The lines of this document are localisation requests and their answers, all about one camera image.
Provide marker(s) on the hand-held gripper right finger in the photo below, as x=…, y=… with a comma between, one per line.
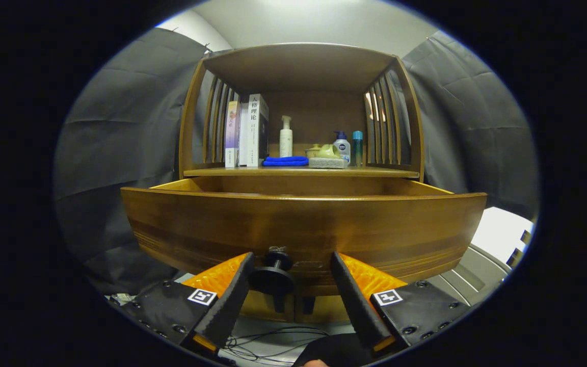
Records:
x=357, y=306

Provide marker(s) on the brown wooden drawer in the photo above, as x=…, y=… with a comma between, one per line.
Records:
x=298, y=224

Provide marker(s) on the person's dark sleeve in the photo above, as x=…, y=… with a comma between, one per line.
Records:
x=339, y=349

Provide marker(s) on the thick white and black book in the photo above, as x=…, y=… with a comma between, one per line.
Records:
x=255, y=132

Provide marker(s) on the brown wooden countertop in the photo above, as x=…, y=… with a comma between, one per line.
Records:
x=375, y=172

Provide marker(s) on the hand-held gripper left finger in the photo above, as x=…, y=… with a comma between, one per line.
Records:
x=230, y=306

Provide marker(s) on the white power strip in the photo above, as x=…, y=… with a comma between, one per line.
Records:
x=120, y=297

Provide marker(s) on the teal bottle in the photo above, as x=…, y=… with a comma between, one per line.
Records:
x=357, y=148

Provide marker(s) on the beige lidded teacup with saucer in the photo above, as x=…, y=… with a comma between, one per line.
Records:
x=312, y=150

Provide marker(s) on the purple book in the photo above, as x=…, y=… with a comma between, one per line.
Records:
x=232, y=132

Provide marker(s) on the thin white book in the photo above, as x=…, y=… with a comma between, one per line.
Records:
x=243, y=137

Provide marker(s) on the blue folded cloth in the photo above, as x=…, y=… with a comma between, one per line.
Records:
x=286, y=161

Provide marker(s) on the wooden cabinet door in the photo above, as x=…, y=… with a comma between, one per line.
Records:
x=329, y=311
x=260, y=308

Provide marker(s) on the white bottle with blue cap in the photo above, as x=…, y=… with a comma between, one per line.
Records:
x=343, y=145

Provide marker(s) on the white pump bottle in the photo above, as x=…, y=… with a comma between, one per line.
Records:
x=286, y=140

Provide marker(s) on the brown wooden cabinet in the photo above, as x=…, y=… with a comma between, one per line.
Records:
x=298, y=66

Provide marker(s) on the white side cabinet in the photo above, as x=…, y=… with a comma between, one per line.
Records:
x=467, y=280

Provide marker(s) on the black drawer knob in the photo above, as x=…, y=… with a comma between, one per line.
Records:
x=272, y=279

